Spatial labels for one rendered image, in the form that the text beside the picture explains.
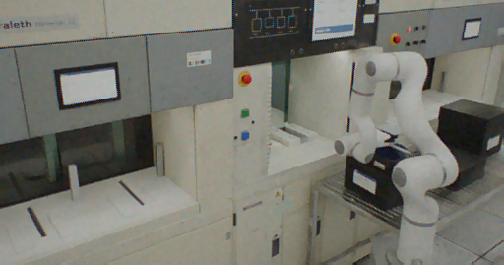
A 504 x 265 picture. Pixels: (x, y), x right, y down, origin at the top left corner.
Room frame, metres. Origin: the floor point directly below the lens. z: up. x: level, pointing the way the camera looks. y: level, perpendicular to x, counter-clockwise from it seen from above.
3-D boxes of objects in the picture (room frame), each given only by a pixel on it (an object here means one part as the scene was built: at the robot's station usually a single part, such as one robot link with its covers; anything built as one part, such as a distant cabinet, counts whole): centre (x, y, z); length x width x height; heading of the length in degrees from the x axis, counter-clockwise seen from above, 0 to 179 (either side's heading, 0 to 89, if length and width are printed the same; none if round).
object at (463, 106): (2.48, -1.29, 0.89); 0.29 x 0.29 x 0.25; 39
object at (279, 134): (2.35, -0.23, 0.89); 0.22 x 0.21 x 0.04; 37
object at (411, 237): (1.39, -0.60, 0.85); 0.19 x 0.19 x 0.18
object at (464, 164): (2.13, -1.02, 0.83); 0.29 x 0.29 x 0.13; 39
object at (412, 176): (1.38, -0.57, 1.07); 0.19 x 0.12 x 0.24; 113
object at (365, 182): (1.93, -0.64, 0.85); 0.28 x 0.28 x 0.17; 32
